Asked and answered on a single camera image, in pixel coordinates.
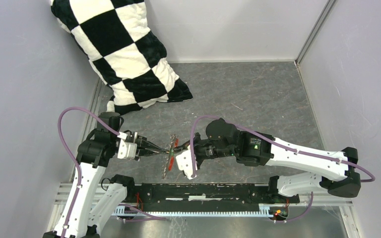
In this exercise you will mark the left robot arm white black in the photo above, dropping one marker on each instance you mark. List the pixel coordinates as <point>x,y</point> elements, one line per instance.
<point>80,218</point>

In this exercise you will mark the black white checkered pillow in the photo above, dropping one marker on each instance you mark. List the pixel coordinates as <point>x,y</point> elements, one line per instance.
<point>123,52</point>

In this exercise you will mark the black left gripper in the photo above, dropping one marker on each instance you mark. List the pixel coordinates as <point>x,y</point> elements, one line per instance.
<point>142,143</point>

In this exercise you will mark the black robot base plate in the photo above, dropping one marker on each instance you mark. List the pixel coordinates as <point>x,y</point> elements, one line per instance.
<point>204,197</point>

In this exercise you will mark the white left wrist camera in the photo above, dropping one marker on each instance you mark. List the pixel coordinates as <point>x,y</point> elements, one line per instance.
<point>126,150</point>

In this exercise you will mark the metal key holder red handle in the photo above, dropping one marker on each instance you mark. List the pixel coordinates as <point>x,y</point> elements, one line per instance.
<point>170,159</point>

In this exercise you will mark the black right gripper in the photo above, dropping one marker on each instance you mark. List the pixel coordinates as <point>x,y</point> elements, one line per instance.
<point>182,147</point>

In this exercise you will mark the aluminium frame rail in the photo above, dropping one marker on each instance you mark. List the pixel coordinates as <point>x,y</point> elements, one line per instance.
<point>318,200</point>

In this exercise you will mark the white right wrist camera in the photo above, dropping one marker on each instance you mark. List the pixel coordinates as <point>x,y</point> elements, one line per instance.
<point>186,164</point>

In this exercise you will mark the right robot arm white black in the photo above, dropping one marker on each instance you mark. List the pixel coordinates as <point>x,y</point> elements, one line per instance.
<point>321,171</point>

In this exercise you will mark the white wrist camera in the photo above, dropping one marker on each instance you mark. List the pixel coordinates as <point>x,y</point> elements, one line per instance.
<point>126,150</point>
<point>186,164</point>

